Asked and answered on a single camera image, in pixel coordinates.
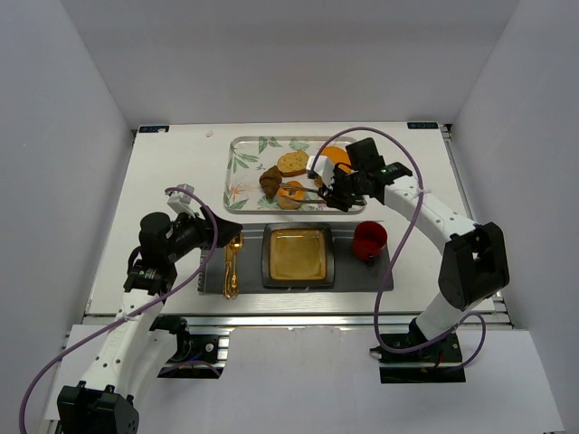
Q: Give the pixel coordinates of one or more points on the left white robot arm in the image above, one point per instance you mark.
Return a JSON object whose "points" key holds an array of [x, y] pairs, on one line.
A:
{"points": [[141, 340]]}

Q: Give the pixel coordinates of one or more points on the gold spoon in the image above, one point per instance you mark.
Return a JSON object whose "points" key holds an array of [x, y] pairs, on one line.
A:
{"points": [[232, 284]]}

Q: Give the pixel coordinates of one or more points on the grey striped placemat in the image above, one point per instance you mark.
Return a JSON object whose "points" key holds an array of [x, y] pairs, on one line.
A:
{"points": [[351, 274]]}

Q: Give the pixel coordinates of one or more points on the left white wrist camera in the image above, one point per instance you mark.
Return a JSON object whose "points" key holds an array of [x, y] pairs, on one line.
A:
{"points": [[180, 198]]}

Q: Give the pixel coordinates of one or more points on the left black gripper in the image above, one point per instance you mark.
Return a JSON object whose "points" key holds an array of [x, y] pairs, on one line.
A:
{"points": [[208, 231]]}

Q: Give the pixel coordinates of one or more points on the blue corner label left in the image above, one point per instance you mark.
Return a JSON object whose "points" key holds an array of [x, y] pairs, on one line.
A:
{"points": [[153, 129]]}

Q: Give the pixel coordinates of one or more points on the floral serving tray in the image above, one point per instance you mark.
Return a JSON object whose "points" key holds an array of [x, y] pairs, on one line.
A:
{"points": [[249, 157]]}

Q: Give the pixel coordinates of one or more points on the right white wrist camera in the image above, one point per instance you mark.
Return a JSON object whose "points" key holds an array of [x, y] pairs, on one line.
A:
{"points": [[325, 175]]}

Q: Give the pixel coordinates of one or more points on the blue corner label right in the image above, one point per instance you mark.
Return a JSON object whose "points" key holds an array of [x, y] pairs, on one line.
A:
{"points": [[422, 125]]}

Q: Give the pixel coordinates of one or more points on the square brown ceramic plate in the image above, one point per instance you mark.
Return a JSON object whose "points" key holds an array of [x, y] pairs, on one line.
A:
{"points": [[297, 255]]}

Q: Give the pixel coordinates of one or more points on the aluminium table frame rail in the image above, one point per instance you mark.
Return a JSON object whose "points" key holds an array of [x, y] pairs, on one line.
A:
{"points": [[232, 321]]}

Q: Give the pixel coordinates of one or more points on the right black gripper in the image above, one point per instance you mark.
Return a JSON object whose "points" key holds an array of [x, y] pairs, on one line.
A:
{"points": [[341, 191]]}

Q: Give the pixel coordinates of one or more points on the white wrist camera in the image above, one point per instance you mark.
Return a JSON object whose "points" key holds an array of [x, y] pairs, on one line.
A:
{"points": [[180, 198], [325, 175]]}

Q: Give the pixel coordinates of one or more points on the toast bread slice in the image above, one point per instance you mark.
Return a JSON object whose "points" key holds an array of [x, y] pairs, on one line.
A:
{"points": [[293, 163]]}

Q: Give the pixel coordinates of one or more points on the gold fork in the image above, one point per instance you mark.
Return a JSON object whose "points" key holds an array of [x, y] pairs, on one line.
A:
{"points": [[226, 272]]}

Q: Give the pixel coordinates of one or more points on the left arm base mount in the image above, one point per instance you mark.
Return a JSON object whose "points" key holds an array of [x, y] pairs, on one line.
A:
{"points": [[196, 356]]}

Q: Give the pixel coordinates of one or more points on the brown chocolate croissant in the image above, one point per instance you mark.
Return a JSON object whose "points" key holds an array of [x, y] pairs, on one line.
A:
{"points": [[270, 182]]}

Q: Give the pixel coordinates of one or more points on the blue corner label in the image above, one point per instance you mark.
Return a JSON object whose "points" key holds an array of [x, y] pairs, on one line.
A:
{"points": [[153, 129], [422, 125]]}

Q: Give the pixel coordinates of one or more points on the metal tongs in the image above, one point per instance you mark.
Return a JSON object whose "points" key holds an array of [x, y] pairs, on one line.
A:
{"points": [[299, 188]]}

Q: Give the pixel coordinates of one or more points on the red mug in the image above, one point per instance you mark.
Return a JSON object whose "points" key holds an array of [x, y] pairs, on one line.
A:
{"points": [[369, 241]]}

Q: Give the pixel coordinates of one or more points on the orange glazed donut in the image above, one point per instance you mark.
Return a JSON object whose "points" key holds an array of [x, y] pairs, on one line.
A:
{"points": [[285, 200]]}

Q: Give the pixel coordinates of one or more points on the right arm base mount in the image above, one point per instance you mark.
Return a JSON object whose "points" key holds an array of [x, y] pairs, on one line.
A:
{"points": [[438, 363]]}

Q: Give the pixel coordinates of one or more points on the orange round cake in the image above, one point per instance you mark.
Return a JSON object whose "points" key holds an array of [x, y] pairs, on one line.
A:
{"points": [[335, 155]]}

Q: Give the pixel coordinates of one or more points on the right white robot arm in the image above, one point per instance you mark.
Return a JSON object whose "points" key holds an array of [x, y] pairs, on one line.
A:
{"points": [[474, 262]]}

